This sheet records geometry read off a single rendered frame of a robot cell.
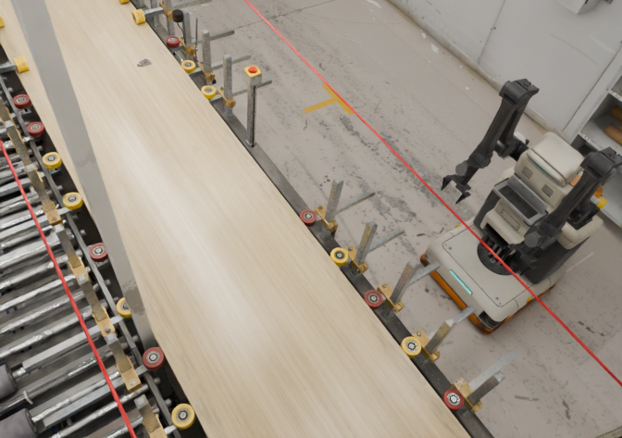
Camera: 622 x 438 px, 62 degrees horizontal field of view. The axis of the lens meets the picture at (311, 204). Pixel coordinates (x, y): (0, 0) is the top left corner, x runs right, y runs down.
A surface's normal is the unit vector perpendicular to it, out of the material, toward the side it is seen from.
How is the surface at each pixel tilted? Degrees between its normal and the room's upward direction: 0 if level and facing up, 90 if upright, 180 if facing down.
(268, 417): 0
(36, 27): 90
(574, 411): 0
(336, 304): 0
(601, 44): 90
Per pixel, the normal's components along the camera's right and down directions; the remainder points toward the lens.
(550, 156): -0.47, -0.18
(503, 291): 0.11, -0.60
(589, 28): -0.82, 0.40
